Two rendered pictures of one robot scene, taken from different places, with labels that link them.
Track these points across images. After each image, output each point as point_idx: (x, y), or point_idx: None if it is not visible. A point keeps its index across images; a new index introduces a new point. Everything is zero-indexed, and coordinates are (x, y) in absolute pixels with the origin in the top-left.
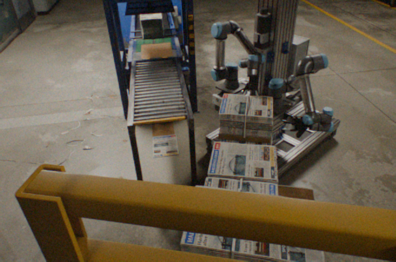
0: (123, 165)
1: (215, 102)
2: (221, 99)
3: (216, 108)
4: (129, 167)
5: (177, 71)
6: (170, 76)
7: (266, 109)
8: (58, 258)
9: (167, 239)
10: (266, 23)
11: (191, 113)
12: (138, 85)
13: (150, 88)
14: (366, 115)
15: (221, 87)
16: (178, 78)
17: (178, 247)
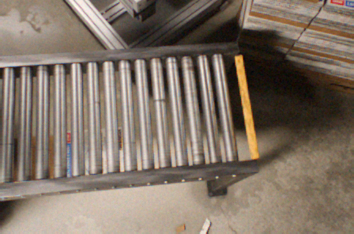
0: (144, 231)
1: (145, 4)
2: None
3: (137, 13)
4: (152, 217)
5: (6, 66)
6: (28, 85)
7: None
8: None
9: (303, 143)
10: None
11: (218, 44)
12: (65, 167)
13: (83, 135)
14: None
15: None
16: (47, 67)
17: (313, 130)
